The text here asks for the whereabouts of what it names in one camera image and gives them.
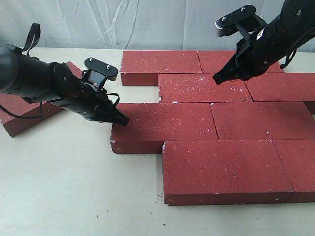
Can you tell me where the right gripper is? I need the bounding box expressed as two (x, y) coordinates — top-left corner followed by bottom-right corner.
(213, 22), (295, 85)

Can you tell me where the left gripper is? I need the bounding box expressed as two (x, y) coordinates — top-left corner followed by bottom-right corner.
(59, 83), (130, 127)

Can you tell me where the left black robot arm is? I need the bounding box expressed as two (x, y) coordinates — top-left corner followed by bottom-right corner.
(0, 45), (129, 126)

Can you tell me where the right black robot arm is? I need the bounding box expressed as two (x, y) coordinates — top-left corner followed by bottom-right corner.
(213, 0), (315, 85)

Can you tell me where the back right base brick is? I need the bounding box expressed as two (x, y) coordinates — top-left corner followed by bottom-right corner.
(197, 50), (285, 74)

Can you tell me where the base brick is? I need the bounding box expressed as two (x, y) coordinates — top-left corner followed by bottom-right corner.
(120, 50), (202, 87)
(197, 50), (285, 74)

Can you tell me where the right second-row brick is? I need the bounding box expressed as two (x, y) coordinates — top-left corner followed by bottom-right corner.
(245, 73), (315, 102)

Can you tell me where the back left base brick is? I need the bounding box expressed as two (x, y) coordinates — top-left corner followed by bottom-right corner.
(120, 50), (202, 87)

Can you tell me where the right third-row brick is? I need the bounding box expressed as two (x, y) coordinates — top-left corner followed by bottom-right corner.
(211, 102), (315, 140)

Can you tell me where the front large red brick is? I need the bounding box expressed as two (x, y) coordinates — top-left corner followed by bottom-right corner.
(162, 140), (294, 206)

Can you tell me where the grey fabric backdrop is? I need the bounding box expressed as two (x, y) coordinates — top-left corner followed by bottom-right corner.
(0, 0), (283, 50)

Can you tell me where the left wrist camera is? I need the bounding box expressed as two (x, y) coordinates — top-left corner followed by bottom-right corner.
(82, 58), (118, 91)

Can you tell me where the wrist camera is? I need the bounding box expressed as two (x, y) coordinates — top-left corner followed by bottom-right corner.
(215, 5), (267, 40)
(82, 58), (118, 91)

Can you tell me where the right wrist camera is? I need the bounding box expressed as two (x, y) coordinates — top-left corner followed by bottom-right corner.
(215, 5), (267, 40)

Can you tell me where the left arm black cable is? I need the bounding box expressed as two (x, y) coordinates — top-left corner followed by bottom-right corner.
(0, 23), (121, 118)

